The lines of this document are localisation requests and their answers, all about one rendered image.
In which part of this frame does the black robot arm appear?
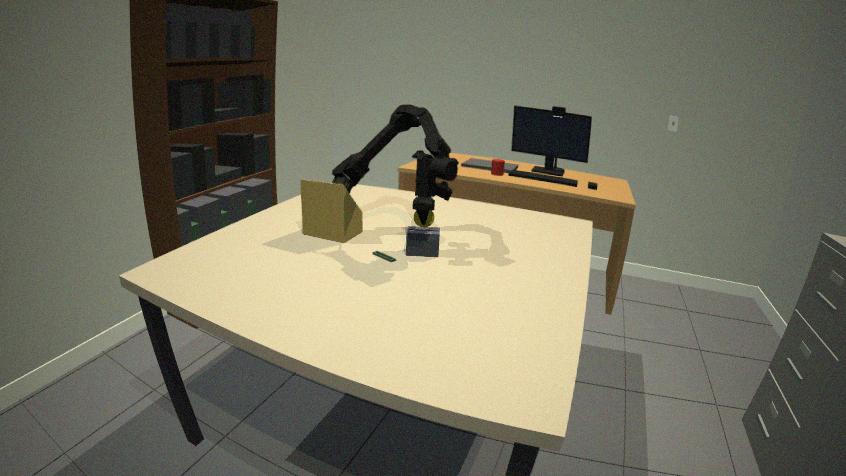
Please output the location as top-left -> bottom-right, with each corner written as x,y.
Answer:
332,104 -> 459,201

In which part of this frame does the thin gold coin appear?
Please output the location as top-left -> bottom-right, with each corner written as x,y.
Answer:
414,210 -> 435,228

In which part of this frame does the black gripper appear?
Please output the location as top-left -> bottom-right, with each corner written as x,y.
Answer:
412,174 -> 436,225

